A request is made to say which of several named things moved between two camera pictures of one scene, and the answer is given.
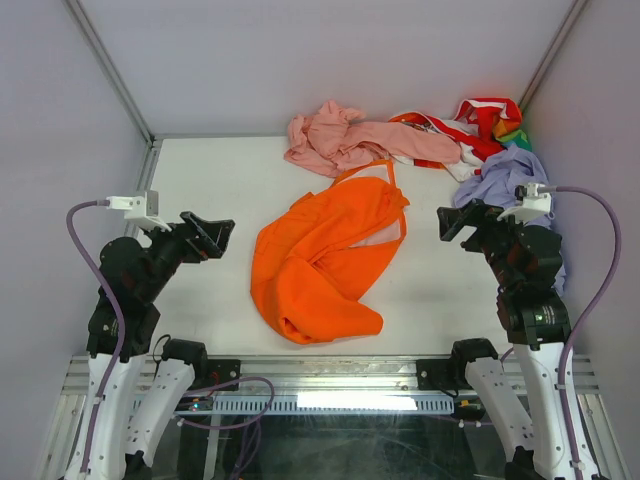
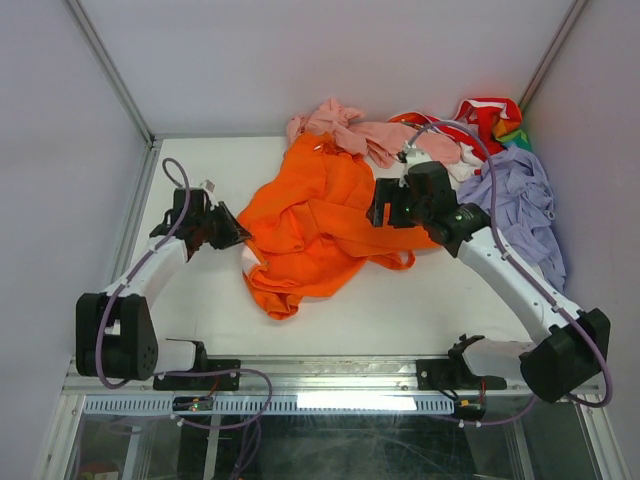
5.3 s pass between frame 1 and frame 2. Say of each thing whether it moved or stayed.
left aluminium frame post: stayed
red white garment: stayed
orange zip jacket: moved
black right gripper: moved
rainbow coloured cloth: stayed
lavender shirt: stayed
